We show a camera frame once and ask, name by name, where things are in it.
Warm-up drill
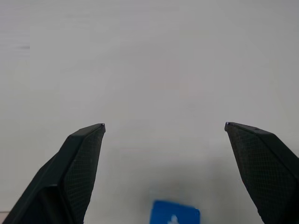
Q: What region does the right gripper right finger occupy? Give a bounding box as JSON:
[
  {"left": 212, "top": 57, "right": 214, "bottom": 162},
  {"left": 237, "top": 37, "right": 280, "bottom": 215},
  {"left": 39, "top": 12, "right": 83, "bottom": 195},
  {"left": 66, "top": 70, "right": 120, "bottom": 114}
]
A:
[{"left": 224, "top": 121, "right": 299, "bottom": 224}]

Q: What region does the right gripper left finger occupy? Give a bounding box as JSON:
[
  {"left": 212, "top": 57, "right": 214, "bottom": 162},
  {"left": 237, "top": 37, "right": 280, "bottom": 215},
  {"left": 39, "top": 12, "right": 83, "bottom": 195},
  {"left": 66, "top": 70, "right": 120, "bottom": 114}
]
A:
[{"left": 0, "top": 123, "right": 106, "bottom": 224}]

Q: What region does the blue letter tile t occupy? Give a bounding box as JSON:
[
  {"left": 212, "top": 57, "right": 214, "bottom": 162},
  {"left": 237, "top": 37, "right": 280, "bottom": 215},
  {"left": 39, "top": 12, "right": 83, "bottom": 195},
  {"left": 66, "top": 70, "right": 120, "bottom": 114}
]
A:
[{"left": 149, "top": 199, "right": 201, "bottom": 224}]

